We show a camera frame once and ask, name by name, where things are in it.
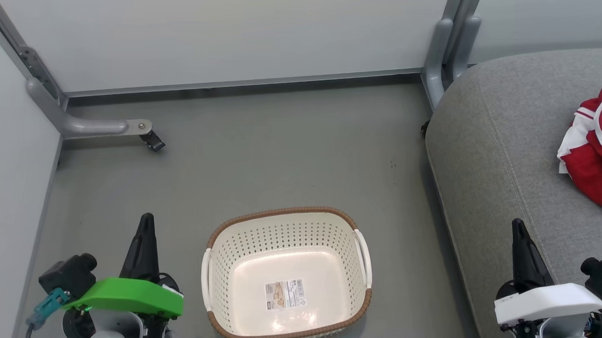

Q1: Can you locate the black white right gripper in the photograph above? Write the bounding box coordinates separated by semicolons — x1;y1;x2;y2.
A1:
493;217;602;338

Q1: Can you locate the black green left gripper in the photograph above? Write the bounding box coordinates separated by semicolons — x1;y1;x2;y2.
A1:
36;209;187;338

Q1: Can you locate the red and white basketball jersey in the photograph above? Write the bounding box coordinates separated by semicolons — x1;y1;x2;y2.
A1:
555;68;602;213

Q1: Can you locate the cream perforated laundry basket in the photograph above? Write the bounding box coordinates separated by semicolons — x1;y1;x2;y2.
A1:
199;202;375;338

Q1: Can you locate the printed basket label sticker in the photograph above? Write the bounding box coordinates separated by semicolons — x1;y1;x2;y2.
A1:
264;278;309;313

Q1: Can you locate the black caster wheel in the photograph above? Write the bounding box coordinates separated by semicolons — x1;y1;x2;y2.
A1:
141;130;166;152

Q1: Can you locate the grey fabric sofa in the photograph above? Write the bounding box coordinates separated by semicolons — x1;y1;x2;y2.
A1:
418;41;602;338

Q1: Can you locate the teal left arm cable connector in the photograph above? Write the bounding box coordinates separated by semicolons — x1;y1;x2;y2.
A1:
28;287;71;332

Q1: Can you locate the grey partition frame rail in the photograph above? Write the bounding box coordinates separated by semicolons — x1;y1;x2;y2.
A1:
0;0;70;106

